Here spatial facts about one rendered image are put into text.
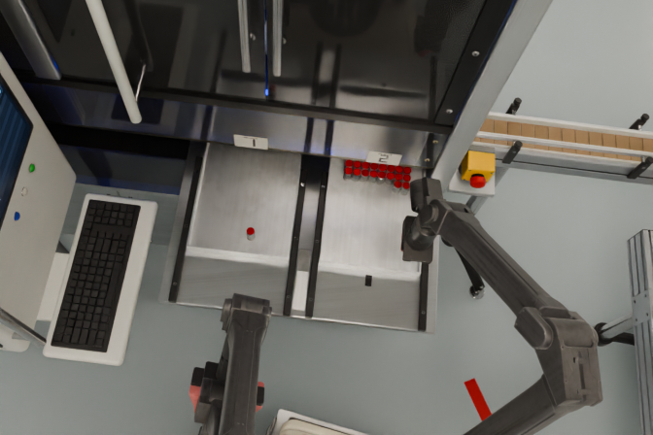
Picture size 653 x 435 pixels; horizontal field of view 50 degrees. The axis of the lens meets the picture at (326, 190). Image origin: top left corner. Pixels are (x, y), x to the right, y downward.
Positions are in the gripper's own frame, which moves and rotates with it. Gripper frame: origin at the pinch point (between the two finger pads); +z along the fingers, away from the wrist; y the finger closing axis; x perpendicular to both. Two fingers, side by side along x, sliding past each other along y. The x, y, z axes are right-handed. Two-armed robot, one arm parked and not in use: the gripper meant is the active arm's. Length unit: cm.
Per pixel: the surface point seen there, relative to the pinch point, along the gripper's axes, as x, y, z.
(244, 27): 40, 22, -48
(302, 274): 24.0, -3.0, 20.7
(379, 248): 4.9, 6.5, 20.8
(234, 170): 46, 24, 22
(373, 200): 7.4, 19.8, 21.3
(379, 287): 4.1, -4.1, 20.8
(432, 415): -30, -25, 108
